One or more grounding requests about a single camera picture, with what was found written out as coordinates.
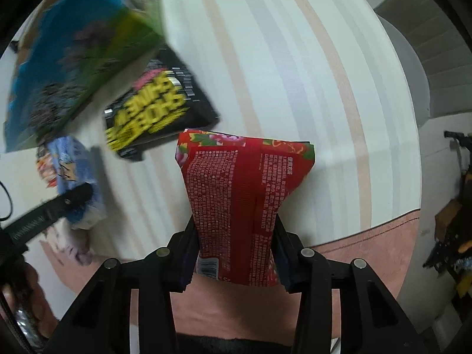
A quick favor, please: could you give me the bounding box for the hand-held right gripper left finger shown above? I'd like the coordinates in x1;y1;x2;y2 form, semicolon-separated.
43;217;201;354

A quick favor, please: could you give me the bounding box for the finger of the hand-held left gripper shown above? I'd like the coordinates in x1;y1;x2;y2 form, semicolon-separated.
5;182;94;246

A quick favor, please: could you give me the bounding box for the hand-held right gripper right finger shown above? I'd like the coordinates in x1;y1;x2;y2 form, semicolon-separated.
273;214;422;354

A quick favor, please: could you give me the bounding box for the blue tissue pack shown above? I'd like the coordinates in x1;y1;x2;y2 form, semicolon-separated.
36;136;107;231

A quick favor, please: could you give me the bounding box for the red floral snack packet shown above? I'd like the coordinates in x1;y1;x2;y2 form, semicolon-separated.
174;128;317;287

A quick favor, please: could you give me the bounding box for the white and purple soft packet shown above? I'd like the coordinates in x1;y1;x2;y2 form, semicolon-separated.
46;221;94;267

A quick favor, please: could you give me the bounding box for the person's left hand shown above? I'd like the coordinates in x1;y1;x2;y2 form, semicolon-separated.
0;260;56;342

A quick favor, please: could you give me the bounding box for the pink blanket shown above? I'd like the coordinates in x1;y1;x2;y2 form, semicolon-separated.
40;208;422;343

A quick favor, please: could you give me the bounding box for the black and yellow snack packet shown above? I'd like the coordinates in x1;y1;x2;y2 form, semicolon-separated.
103;46;221;162

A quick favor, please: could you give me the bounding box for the large green and blue packet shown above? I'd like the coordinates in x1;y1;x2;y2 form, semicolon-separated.
4;0;166;153

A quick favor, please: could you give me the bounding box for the striped bed sheet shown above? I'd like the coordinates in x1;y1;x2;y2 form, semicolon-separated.
0;0;423;264

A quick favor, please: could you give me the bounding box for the black and orange equipment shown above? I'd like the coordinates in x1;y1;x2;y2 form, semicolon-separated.
423;130;472;299

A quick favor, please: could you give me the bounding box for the black cable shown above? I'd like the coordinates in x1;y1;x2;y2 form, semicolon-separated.
0;181;14;222

